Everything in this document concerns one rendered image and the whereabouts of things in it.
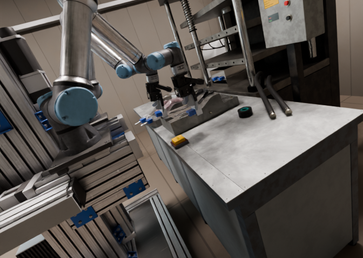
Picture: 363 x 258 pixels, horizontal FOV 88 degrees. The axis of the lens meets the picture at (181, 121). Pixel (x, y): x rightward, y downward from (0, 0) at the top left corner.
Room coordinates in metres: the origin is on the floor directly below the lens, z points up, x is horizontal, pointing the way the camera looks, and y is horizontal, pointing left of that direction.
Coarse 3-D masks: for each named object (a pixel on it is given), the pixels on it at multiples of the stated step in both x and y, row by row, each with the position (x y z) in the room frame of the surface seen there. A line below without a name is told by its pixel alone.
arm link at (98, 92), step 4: (92, 32) 1.29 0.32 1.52; (92, 52) 1.31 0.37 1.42; (92, 56) 1.31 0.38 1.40; (92, 60) 1.30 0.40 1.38; (92, 64) 1.30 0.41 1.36; (92, 68) 1.30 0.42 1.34; (92, 72) 1.30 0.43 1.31; (92, 76) 1.30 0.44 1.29; (92, 80) 1.30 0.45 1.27; (96, 80) 1.33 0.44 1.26; (92, 84) 1.29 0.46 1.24; (96, 84) 1.31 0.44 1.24; (96, 88) 1.31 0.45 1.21; (100, 88) 1.37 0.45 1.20; (96, 92) 1.31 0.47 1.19; (100, 92) 1.36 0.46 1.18; (96, 96) 1.31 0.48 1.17; (100, 96) 1.38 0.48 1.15
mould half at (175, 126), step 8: (200, 96) 1.27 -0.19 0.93; (208, 96) 1.19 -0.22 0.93; (216, 96) 1.16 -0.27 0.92; (224, 96) 1.30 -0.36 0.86; (232, 96) 1.24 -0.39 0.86; (200, 104) 1.18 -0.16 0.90; (208, 104) 1.14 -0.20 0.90; (216, 104) 1.15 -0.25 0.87; (224, 104) 1.17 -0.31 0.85; (232, 104) 1.19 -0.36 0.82; (168, 112) 1.30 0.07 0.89; (176, 112) 1.24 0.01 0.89; (208, 112) 1.13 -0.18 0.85; (216, 112) 1.15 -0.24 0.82; (176, 120) 1.07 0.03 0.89; (184, 120) 1.09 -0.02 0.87; (192, 120) 1.10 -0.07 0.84; (200, 120) 1.11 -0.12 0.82; (168, 128) 1.17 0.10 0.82; (176, 128) 1.07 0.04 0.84; (184, 128) 1.08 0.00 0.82
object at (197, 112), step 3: (198, 105) 0.98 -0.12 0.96; (192, 108) 1.00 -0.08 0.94; (195, 108) 0.98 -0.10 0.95; (198, 108) 0.98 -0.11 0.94; (186, 111) 1.00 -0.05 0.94; (189, 111) 0.98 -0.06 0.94; (192, 111) 0.98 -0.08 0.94; (195, 111) 0.98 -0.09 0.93; (198, 111) 0.98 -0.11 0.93; (201, 111) 0.99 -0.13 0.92; (186, 114) 0.98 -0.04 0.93; (189, 114) 0.97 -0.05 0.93; (192, 114) 0.97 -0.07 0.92; (195, 114) 1.00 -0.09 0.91; (198, 114) 0.98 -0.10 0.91; (180, 117) 0.97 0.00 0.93
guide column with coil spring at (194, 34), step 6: (186, 0) 2.12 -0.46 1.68; (186, 6) 2.11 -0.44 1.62; (192, 24) 2.12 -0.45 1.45; (192, 36) 2.13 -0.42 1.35; (198, 42) 2.12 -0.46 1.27; (198, 48) 2.11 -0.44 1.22; (198, 54) 2.12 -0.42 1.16; (204, 66) 2.11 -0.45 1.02; (204, 72) 2.12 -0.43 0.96; (204, 78) 2.14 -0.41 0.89; (210, 84) 2.12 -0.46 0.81
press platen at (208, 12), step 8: (216, 0) 1.74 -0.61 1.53; (224, 0) 1.64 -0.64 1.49; (248, 0) 2.13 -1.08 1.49; (208, 8) 1.87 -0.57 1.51; (216, 8) 1.88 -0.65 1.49; (192, 16) 2.17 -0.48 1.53; (200, 16) 2.03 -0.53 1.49; (208, 16) 2.25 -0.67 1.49; (216, 16) 2.54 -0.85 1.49; (184, 24) 2.40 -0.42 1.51
